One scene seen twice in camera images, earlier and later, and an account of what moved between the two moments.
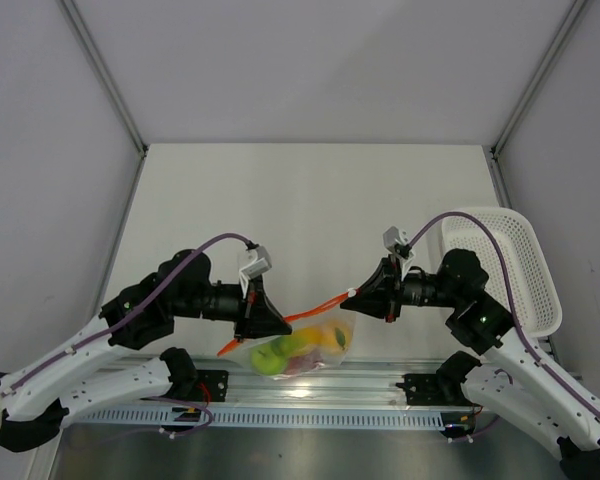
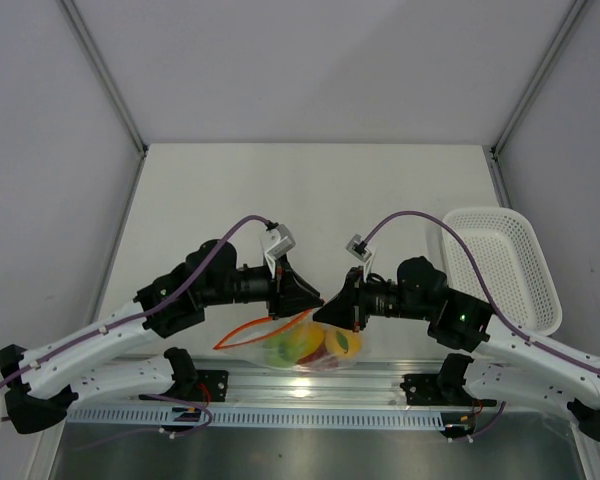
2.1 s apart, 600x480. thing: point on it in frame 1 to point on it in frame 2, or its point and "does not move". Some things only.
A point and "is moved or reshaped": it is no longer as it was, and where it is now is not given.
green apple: [266, 361] to [278, 349]
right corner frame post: [575, 12] does not move
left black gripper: [258, 316] to [289, 293]
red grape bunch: [301, 363] to [320, 359]
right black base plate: [443, 390] does not move
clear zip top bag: [320, 337] is moved or reshaped
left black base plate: [216, 382] does not move
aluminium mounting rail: [361, 382] does not move
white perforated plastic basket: [536, 295] does not move
